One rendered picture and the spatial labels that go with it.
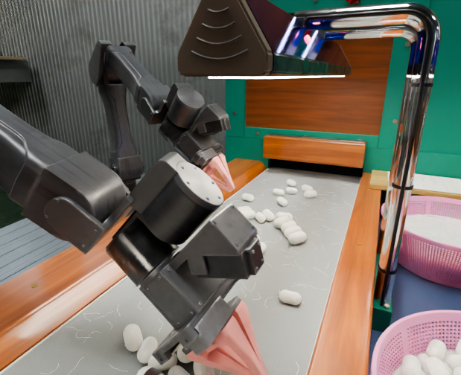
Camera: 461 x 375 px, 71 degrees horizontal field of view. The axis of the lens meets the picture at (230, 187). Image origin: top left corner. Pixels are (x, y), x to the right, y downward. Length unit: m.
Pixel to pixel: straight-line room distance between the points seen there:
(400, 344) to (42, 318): 0.43
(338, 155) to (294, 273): 0.52
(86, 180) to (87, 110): 3.56
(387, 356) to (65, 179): 0.38
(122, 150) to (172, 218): 0.66
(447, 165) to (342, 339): 0.74
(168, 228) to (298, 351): 0.22
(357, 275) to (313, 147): 0.55
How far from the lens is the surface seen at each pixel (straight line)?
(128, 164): 0.95
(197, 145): 0.67
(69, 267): 0.56
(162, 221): 0.30
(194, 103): 0.66
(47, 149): 0.36
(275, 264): 0.57
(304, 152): 1.01
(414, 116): 0.46
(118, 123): 0.94
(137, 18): 3.43
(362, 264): 0.55
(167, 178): 0.30
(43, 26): 4.22
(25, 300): 0.52
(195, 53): 0.28
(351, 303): 0.47
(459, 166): 1.07
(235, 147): 1.15
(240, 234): 0.28
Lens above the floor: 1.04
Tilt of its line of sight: 19 degrees down
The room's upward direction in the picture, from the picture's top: straight up
